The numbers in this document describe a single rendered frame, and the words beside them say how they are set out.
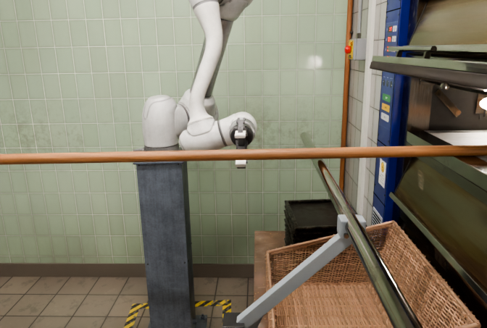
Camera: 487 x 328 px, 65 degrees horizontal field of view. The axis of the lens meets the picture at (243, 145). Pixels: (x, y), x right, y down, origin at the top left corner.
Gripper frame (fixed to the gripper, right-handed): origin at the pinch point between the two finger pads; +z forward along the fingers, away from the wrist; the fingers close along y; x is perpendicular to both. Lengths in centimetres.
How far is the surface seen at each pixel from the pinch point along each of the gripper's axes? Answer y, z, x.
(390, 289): 2, 64, -21
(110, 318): 119, -78, 78
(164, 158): 0.4, 7.2, 20.6
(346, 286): 61, -23, -39
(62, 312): 119, -84, 108
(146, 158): 0.4, 7.3, 25.3
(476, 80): -22, 38, -43
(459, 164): 2, 9, -58
